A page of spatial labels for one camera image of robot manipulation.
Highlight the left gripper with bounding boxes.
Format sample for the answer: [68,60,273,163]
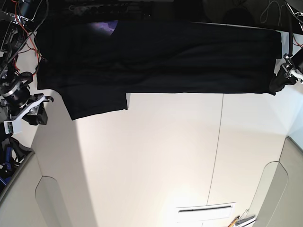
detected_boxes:
[280,53,303,84]

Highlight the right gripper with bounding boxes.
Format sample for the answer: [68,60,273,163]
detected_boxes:
[0,87,54,125]

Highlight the black T-shirt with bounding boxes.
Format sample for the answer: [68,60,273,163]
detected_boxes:
[36,21,296,120]

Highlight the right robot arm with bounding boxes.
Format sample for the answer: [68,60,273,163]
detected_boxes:
[0,0,53,125]

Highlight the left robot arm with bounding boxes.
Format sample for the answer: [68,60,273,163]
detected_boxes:
[279,0,303,84]

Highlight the black round chair base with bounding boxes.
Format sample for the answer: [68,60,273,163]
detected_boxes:
[222,8,255,26]

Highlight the black power strip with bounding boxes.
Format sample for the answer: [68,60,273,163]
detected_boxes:
[68,5,128,16]

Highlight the grey plastic tray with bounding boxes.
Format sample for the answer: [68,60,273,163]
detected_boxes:
[248,137,303,227]

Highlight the black ruler strip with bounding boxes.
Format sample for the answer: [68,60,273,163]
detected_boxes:
[178,206,232,212]

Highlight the yellow black pen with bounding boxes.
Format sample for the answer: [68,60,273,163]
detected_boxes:
[228,216,240,227]

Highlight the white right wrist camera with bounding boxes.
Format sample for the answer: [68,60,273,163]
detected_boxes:
[3,119,22,134]

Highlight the white coiled cable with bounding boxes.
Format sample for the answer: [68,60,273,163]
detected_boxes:
[259,0,294,27]

